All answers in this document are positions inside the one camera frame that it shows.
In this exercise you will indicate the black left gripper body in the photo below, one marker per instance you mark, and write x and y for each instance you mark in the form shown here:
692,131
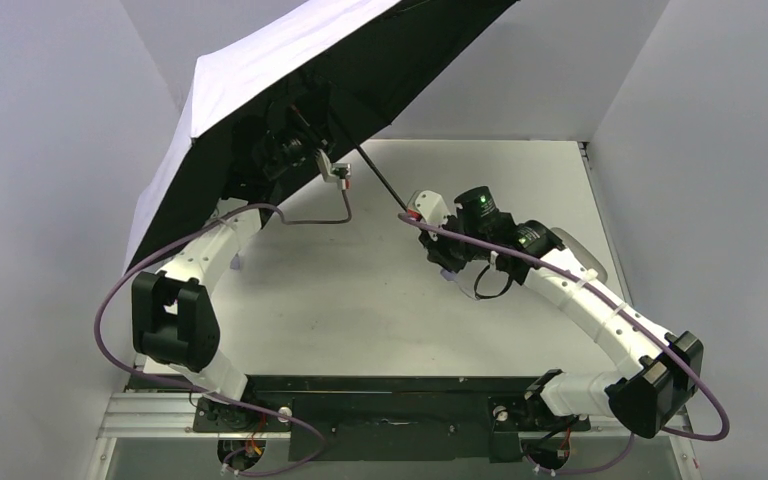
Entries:
284,151

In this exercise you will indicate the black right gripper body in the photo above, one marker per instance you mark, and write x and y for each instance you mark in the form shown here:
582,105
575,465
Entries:
442,241

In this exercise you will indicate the lavender folding umbrella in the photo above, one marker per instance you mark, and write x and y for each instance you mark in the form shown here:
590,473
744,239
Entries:
368,59

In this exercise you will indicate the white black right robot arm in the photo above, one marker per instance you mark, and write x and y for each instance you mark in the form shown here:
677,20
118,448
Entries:
654,371

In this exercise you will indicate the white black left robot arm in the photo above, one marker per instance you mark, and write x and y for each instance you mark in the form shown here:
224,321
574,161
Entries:
217,201

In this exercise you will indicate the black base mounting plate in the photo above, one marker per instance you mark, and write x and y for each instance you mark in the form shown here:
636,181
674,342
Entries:
459,418

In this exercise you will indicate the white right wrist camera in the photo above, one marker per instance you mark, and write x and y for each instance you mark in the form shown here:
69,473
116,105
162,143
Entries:
429,207

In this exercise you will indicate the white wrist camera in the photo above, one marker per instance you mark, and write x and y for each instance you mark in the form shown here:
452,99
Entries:
338,173
429,207

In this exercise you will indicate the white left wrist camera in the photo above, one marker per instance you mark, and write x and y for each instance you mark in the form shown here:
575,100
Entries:
338,173

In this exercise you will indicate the aluminium front frame rail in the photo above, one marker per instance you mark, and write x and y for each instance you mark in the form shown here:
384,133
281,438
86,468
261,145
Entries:
173,416

